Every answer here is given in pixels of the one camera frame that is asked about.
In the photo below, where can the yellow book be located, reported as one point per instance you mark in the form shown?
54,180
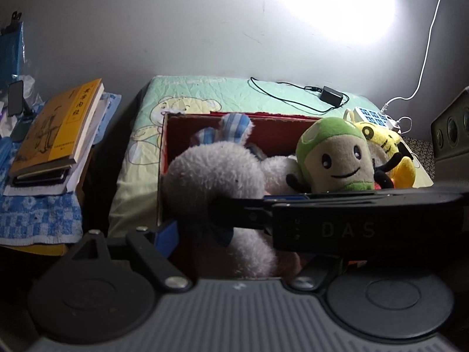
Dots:
55,124

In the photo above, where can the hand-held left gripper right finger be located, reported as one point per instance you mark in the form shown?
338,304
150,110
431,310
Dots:
317,273

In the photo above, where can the black phone on stand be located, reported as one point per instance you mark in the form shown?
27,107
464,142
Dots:
15,97

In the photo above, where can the blue plastic bag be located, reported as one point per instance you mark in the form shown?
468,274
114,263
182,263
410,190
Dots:
11,51

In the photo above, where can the pinkish white plush rabbit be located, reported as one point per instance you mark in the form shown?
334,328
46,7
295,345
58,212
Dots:
278,172

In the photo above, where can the light green printed bed sheet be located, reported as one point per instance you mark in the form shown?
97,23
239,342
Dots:
190,91

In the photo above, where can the white charger plug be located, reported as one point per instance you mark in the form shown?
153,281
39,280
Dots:
392,124

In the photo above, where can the black power adapter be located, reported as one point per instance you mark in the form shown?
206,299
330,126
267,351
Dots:
331,97

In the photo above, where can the brown patterned cushion stool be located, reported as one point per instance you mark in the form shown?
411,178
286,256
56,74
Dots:
421,154

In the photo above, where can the green plush toy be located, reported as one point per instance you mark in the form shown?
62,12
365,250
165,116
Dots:
340,161

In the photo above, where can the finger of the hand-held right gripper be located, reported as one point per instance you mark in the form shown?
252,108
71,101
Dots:
285,198
242,214

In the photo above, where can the grey box with round holes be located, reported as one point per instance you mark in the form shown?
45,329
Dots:
450,135

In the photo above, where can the blue checked towel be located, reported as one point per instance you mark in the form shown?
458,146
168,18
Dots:
36,216

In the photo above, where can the black notebook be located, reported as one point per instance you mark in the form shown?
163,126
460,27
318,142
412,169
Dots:
40,178

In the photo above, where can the cream power strip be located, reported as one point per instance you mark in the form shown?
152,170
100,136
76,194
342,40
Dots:
370,117

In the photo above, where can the red cardboard box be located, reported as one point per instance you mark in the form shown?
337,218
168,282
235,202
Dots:
278,128

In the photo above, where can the yellow tiger plush toy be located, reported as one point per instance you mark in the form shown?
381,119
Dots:
381,135

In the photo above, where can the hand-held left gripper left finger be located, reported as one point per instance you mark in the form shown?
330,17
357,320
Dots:
166,234

